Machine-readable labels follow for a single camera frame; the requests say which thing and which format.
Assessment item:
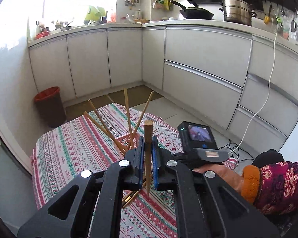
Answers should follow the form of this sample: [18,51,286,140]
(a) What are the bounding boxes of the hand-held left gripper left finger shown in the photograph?
[17,136,144,238]

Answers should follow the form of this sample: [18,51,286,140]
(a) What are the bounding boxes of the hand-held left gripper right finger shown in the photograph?
[153,136,281,238]

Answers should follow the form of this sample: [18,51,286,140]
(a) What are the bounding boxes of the brown round-ended chopstick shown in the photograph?
[144,120,154,195]

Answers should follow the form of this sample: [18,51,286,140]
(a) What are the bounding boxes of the pink perforated utensil holder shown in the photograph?
[115,134,140,152]

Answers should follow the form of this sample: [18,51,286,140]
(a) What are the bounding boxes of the pile of wooden chopsticks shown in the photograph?
[121,170,153,208]

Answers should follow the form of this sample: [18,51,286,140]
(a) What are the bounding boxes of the light wooden chopstick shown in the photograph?
[88,100,127,152]
[124,88,133,142]
[134,91,154,136]
[83,112,127,152]

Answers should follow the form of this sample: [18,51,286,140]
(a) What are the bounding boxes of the person's right hand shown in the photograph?
[193,164,243,196]

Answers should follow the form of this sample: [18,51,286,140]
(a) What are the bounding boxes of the brown floor mat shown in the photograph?
[65,95,114,116]
[107,85,163,105]

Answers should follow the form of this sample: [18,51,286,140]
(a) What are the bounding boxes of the striped patterned tablecloth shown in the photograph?
[31,103,239,238]

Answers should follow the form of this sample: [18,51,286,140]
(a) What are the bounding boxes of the dark cloth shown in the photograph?
[252,149,285,166]

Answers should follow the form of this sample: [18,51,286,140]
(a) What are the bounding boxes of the white kitchen base cabinets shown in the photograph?
[27,26,298,149]

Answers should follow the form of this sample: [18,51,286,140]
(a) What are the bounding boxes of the brown bin with red liner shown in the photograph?
[34,87,67,128]

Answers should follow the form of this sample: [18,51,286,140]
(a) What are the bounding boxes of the white kitchen countertop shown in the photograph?
[27,19,298,62]

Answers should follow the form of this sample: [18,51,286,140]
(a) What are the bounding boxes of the black wok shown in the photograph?
[170,0,214,20]

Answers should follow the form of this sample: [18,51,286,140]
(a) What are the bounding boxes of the frosted glass sliding door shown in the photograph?
[0,119,34,238]

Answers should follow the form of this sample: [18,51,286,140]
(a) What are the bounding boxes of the steel steamer pot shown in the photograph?
[219,0,257,26]

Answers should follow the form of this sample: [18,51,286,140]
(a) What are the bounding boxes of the row of hanging kitchen tools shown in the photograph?
[263,0,298,46]

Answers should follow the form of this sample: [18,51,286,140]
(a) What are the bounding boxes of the green plastic bag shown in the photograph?
[84,5,107,23]

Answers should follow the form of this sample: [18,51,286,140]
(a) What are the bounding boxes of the pile of dishes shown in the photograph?
[35,17,76,40]

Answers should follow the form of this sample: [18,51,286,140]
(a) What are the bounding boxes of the bright kitchen window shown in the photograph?
[45,0,120,28]

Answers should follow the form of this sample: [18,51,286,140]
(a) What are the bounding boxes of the white power cable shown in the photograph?
[227,28,280,154]

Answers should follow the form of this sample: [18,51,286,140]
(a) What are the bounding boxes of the wall rack with packets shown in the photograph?
[152,0,172,11]

